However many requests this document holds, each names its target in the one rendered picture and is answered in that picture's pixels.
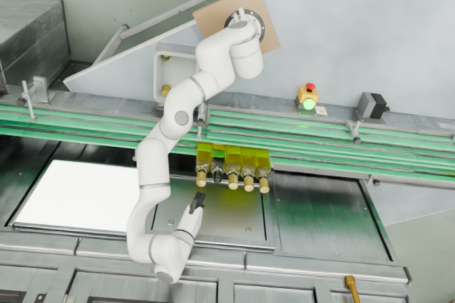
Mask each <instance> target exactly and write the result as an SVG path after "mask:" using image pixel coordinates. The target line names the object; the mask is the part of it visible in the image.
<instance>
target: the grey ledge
mask: <svg viewBox="0 0 455 303"><path fill-rule="evenodd" d="M273 169H274V170H285V171H292V172H304V173H311V174H322V175H330V176H336V177H349V178H355V179H364V180H365V182H368V180H369V176H368V175H369V174H363V173H356V172H344V171H337V170H326V169H319V168H307V167H300V166H289V165H281V164H274V167H273ZM376 179H377V180H379V181H380V184H386V185H399V186H405V187H417V188H424V189H436V190H443V191H455V183H444V182H438V181H426V180H419V179H407V178H400V177H388V176H382V175H377V178H376Z"/></svg>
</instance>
